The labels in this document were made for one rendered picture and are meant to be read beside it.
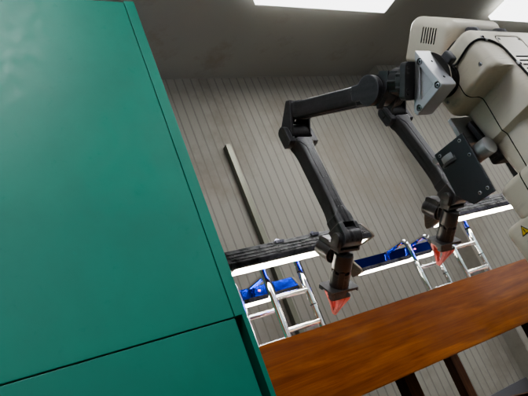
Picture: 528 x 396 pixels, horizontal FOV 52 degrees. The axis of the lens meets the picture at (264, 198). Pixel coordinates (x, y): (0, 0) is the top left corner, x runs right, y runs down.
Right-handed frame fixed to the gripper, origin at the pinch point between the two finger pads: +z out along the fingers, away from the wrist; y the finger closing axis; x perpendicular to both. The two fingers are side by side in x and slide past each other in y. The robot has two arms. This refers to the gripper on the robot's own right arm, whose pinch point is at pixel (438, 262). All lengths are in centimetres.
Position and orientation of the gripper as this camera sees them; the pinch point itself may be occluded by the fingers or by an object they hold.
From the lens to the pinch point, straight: 194.5
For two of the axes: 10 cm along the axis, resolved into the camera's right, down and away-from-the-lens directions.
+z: -0.9, 9.3, 3.7
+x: 5.3, 3.6, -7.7
